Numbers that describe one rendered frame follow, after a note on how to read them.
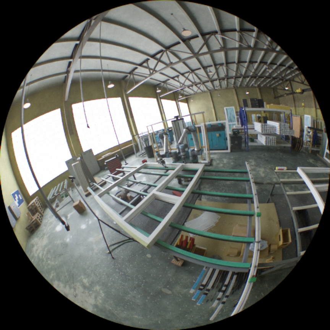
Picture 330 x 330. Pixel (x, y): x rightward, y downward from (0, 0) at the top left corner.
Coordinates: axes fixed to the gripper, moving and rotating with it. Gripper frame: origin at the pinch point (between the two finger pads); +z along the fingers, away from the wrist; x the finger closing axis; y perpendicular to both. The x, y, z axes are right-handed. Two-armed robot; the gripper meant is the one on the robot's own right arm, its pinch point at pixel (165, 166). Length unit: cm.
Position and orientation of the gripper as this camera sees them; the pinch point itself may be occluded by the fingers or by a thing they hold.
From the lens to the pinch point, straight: 198.4
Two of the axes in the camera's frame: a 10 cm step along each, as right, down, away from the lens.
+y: 6.1, -5.8, -5.4
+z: 5.0, 8.1, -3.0
